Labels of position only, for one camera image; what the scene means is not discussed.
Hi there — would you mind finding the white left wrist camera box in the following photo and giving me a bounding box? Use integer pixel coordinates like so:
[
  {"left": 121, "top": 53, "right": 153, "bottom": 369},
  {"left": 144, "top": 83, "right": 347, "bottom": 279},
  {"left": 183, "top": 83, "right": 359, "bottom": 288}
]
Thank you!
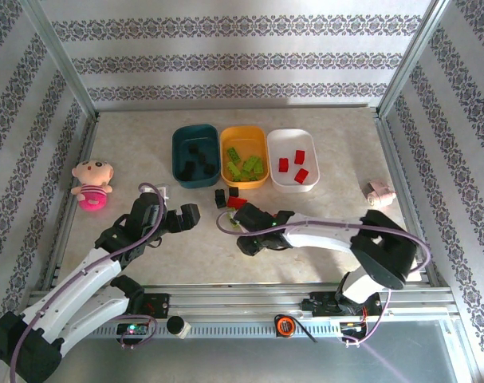
[{"left": 144, "top": 182, "right": 171, "bottom": 200}]

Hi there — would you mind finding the small pink white toy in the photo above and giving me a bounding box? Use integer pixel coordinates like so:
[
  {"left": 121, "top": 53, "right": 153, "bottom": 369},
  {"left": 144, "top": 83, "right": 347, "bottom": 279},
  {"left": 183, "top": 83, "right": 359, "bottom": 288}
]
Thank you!
[{"left": 364, "top": 180, "right": 397, "bottom": 207}]

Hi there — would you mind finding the black knob white base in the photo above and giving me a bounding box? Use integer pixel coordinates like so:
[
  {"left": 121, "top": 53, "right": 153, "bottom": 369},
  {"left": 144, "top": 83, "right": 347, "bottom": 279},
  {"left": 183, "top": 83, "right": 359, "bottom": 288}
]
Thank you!
[{"left": 165, "top": 314, "right": 193, "bottom": 341}]

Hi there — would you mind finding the plush doll pink striped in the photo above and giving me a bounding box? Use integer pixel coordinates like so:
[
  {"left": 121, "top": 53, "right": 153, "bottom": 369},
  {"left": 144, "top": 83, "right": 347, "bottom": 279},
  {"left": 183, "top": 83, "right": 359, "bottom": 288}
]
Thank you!
[{"left": 70, "top": 159, "right": 115, "bottom": 215}]

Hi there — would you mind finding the aluminium side rail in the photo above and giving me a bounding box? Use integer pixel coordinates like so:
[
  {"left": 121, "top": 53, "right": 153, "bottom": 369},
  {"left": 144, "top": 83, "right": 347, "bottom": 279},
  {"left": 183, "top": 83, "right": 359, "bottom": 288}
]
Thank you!
[
  {"left": 40, "top": 113, "right": 101, "bottom": 290},
  {"left": 375, "top": 113, "right": 450, "bottom": 290}
]

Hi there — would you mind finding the circuit board with wires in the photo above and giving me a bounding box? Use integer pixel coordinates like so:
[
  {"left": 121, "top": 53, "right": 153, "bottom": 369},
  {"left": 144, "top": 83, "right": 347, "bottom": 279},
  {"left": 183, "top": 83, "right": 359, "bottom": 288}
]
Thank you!
[{"left": 339, "top": 318, "right": 368, "bottom": 336}]

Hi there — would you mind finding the orange black round device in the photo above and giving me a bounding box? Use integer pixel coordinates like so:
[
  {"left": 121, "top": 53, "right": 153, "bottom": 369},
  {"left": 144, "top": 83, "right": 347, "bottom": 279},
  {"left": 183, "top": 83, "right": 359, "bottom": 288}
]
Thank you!
[{"left": 273, "top": 314, "right": 297, "bottom": 339}]

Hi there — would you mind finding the aluminium frame post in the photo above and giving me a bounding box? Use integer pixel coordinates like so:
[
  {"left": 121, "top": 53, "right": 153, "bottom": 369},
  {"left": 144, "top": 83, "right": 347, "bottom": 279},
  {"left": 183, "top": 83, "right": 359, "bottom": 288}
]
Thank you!
[
  {"left": 20, "top": 0, "right": 99, "bottom": 119},
  {"left": 376, "top": 0, "right": 456, "bottom": 119}
]

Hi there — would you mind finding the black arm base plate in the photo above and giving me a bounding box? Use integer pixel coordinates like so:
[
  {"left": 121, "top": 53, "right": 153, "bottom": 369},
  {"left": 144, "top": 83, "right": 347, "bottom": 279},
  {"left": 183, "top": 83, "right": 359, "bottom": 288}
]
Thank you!
[
  {"left": 301, "top": 293, "right": 384, "bottom": 318},
  {"left": 137, "top": 293, "right": 171, "bottom": 320}
]

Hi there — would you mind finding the orange plastic container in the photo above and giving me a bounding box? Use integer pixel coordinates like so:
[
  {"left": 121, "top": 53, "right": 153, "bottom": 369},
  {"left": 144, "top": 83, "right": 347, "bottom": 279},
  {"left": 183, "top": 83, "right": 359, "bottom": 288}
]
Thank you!
[{"left": 219, "top": 125, "right": 270, "bottom": 191}]

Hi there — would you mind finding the aluminium rail beam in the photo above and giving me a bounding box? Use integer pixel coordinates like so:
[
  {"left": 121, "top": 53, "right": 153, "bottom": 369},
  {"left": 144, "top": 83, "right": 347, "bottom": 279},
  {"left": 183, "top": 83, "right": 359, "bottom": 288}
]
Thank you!
[{"left": 24, "top": 285, "right": 462, "bottom": 322}]

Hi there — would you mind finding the white plastic container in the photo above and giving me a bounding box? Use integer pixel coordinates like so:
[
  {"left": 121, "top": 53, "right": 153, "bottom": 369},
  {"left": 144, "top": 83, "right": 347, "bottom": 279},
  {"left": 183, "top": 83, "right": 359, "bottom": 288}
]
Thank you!
[{"left": 266, "top": 127, "right": 321, "bottom": 193}]

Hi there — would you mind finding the perforated metal strip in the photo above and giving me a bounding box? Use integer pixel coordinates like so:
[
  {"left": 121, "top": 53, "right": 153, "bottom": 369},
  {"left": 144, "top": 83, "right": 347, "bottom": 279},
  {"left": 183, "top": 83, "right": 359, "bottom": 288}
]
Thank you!
[{"left": 80, "top": 320, "right": 344, "bottom": 340}]

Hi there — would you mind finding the thin black cable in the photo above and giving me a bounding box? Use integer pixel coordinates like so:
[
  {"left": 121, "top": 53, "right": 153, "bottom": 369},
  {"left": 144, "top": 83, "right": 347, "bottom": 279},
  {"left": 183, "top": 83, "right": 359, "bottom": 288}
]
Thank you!
[{"left": 293, "top": 318, "right": 319, "bottom": 345}]

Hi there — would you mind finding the teal plastic container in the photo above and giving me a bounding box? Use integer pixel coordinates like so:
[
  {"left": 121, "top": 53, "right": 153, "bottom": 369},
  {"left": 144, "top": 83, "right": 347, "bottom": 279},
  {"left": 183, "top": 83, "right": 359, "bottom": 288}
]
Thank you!
[{"left": 171, "top": 123, "right": 222, "bottom": 189}]

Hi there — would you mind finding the circuit board green light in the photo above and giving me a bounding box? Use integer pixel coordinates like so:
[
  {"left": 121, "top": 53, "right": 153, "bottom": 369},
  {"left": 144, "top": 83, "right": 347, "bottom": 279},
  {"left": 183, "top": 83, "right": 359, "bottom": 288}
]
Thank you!
[{"left": 116, "top": 322, "right": 150, "bottom": 337}]

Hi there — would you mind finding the purple cable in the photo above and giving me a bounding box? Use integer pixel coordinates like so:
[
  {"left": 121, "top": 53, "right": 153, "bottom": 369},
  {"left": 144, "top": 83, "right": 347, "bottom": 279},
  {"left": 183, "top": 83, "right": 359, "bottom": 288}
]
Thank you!
[
  {"left": 8, "top": 182, "right": 167, "bottom": 383},
  {"left": 216, "top": 211, "right": 432, "bottom": 347}
]

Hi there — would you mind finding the aluminium cross rail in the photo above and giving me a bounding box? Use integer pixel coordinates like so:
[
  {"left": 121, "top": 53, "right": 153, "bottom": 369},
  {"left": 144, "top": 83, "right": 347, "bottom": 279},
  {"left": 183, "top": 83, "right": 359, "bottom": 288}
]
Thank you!
[{"left": 96, "top": 103, "right": 380, "bottom": 115}]

